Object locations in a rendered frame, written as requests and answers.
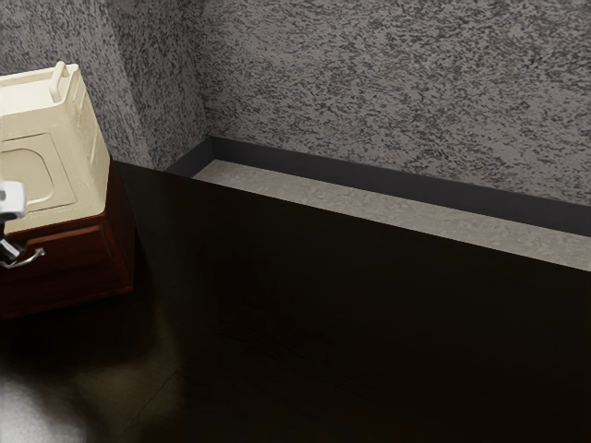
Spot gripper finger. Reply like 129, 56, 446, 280
0, 237, 20, 269

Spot dark red wooden cabinet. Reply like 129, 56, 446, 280
0, 153, 137, 323

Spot cream box with lid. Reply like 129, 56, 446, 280
0, 60, 113, 233

